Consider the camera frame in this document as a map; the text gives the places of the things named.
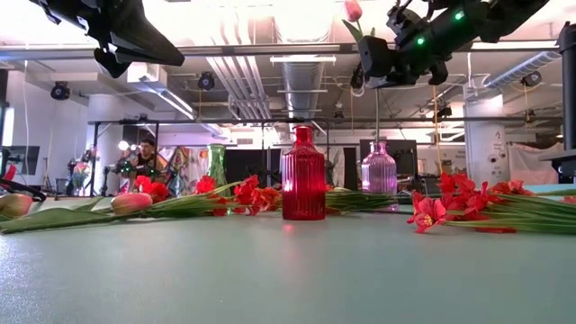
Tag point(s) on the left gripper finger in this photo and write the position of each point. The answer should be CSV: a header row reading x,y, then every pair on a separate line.
x,y
135,36
112,63

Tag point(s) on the colourful patchwork quilt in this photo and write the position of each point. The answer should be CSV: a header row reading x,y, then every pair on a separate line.
x,y
184,168

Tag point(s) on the black pipe rail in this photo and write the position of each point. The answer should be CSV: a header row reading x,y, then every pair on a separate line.
x,y
225,120

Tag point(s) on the purple ribbed glass vase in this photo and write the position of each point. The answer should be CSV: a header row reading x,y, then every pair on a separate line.
x,y
379,171

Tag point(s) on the green table mat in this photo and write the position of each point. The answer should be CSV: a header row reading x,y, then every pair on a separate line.
x,y
288,270

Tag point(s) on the black display screen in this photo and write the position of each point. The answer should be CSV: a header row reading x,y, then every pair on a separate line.
x,y
407,157

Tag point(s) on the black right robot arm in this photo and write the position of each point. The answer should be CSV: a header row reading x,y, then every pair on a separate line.
x,y
495,15

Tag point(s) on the person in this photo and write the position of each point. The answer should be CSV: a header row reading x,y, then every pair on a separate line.
x,y
146,155

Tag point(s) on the white linear lamp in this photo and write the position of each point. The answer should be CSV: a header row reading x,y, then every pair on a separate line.
x,y
302,59

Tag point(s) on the silver ventilation duct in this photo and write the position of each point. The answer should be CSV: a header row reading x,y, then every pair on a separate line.
x,y
522,67
302,85

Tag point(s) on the black spotlight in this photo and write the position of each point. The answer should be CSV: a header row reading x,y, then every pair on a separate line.
x,y
532,78
60,91
206,81

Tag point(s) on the red ribbed glass vase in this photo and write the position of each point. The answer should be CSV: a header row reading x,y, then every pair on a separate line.
x,y
303,180

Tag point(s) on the pale pink artificial tulip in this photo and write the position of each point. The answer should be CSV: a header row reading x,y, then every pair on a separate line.
x,y
130,203

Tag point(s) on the white cloth sheet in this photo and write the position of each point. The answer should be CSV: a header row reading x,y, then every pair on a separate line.
x,y
535,164

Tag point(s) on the dark flat screen monitor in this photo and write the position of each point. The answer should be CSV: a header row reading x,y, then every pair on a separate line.
x,y
24,159

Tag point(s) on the green glass vase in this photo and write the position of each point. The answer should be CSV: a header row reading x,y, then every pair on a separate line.
x,y
217,164

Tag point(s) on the grey desk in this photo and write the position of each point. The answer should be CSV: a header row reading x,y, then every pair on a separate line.
x,y
562,159

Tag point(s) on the white round pillar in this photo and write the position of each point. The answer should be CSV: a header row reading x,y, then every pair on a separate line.
x,y
486,144

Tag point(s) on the colourful flower bouquet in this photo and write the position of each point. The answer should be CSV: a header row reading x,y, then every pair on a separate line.
x,y
80,173

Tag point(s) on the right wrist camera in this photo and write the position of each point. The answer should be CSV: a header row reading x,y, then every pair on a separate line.
x,y
400,20

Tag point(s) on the red plastic object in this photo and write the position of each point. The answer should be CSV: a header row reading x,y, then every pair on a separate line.
x,y
8,173

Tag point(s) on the orange flower bunch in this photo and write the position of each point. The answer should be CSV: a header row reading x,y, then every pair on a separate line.
x,y
427,213
258,198

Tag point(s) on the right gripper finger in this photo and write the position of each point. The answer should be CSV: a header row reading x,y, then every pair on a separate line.
x,y
358,76
378,56

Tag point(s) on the grey overhead beam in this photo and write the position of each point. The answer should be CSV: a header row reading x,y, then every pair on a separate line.
x,y
202,50

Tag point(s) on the black monitor pole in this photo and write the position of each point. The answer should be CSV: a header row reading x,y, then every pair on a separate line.
x,y
568,90

